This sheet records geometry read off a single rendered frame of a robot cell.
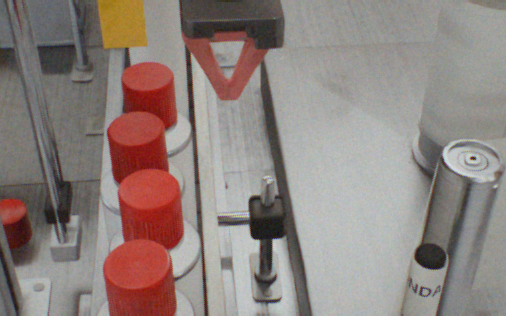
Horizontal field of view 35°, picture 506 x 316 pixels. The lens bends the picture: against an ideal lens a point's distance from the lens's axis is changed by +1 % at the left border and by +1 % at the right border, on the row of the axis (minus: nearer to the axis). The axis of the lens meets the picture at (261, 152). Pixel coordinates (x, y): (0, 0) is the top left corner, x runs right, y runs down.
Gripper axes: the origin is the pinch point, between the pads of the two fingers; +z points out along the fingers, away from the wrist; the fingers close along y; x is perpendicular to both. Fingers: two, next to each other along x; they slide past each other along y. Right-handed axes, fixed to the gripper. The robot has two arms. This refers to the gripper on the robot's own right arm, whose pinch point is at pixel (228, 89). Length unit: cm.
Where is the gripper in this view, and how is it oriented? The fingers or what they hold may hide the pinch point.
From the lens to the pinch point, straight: 60.4
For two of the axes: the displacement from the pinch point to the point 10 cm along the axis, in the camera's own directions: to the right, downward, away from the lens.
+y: -1.1, -6.5, 7.5
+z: -0.2, 7.6, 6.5
